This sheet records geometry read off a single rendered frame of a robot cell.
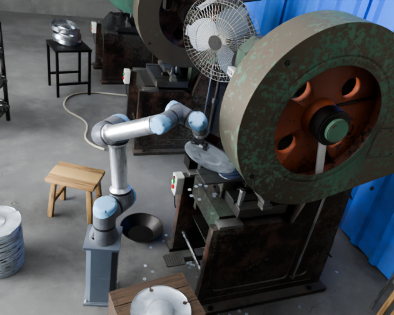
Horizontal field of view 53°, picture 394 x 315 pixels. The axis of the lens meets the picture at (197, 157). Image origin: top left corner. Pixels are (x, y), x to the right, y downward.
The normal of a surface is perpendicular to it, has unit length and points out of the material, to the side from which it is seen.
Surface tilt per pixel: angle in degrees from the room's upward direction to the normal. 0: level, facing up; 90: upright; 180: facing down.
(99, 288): 90
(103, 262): 90
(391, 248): 90
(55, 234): 0
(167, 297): 0
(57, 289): 0
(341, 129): 90
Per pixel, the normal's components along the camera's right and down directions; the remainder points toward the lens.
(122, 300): 0.15, -0.85
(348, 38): 0.33, 0.53
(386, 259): -0.93, 0.05
